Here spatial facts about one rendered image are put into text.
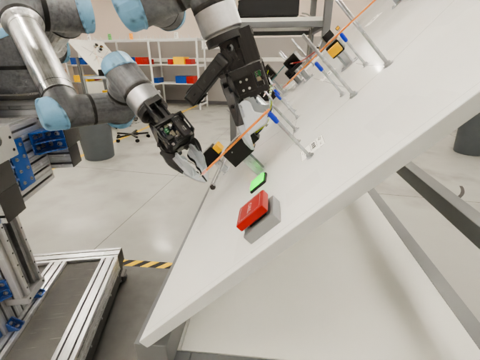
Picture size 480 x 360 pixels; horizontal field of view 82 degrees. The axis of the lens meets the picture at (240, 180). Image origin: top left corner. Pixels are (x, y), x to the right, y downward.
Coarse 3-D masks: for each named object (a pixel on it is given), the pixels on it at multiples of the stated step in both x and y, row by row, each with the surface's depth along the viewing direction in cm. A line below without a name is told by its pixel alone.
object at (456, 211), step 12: (408, 168) 78; (420, 168) 78; (408, 180) 78; (420, 180) 72; (432, 180) 71; (420, 192) 71; (432, 192) 66; (444, 192) 64; (432, 204) 66; (444, 204) 62; (456, 204) 59; (468, 204) 59; (444, 216) 61; (456, 216) 57; (468, 216) 55; (456, 228) 57; (468, 228) 54
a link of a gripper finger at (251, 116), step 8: (240, 104) 52; (248, 104) 52; (248, 112) 52; (256, 112) 51; (248, 120) 52; (264, 120) 51; (240, 128) 52; (256, 128) 52; (248, 136) 52; (248, 144) 53
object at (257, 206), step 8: (264, 192) 40; (256, 200) 39; (264, 200) 38; (248, 208) 39; (256, 208) 37; (264, 208) 36; (240, 216) 39; (248, 216) 37; (256, 216) 37; (240, 224) 37; (248, 224) 37
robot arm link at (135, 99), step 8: (136, 88) 61; (144, 88) 62; (152, 88) 63; (128, 96) 62; (136, 96) 61; (144, 96) 61; (152, 96) 62; (160, 96) 64; (128, 104) 63; (136, 104) 61; (136, 112) 62
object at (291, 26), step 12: (312, 0) 172; (324, 0) 128; (312, 12) 174; (324, 12) 127; (252, 24) 133; (264, 24) 132; (276, 24) 132; (288, 24) 131; (300, 24) 131; (312, 24) 130; (324, 24) 129; (312, 36) 180
